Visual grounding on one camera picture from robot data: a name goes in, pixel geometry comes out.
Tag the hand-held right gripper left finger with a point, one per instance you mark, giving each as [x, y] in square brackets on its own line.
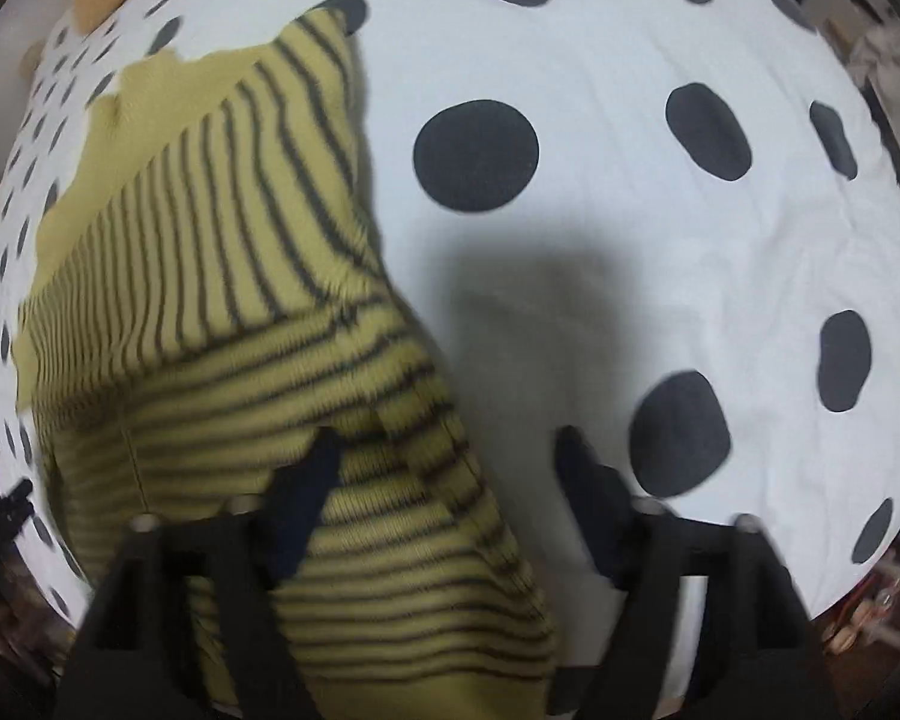
[309, 499]

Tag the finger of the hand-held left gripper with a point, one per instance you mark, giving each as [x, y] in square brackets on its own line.
[6, 516]

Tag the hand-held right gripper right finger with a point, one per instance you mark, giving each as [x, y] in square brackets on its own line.
[581, 499]

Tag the yellow striped knit sweater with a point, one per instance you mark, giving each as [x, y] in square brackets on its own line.
[232, 277]

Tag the white polka dot bedsheet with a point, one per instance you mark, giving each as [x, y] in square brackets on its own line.
[607, 277]

